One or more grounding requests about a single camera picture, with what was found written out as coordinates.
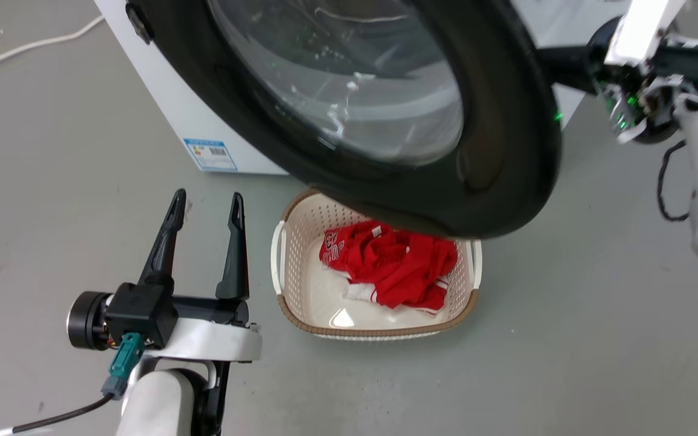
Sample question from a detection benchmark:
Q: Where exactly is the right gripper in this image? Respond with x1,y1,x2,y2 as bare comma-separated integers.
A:
535,0,698,145

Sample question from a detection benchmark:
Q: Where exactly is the beige plastic laundry basket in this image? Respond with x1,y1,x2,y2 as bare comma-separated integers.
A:
271,189,483,340

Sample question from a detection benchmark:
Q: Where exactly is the black cable with teal connector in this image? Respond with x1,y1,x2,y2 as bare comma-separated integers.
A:
0,332,145,436

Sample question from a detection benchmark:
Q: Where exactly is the thin black looped cable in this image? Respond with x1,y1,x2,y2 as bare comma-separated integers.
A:
657,140,698,223

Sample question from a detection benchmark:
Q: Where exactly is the white washing machine body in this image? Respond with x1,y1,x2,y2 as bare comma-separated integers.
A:
93,0,634,176

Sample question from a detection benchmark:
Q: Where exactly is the black round washing machine door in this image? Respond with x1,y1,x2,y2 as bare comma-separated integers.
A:
125,0,563,240

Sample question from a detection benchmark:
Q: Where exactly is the red garment with white print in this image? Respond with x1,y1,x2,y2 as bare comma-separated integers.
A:
318,220,459,316

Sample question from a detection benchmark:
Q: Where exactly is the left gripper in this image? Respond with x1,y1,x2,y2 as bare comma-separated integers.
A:
67,188,263,365

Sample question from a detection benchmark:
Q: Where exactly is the white floor cable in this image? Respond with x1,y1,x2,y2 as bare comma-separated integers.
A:
0,15,105,76

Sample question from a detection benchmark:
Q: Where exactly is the blue energy label sticker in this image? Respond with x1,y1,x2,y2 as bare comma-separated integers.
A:
183,138,239,173

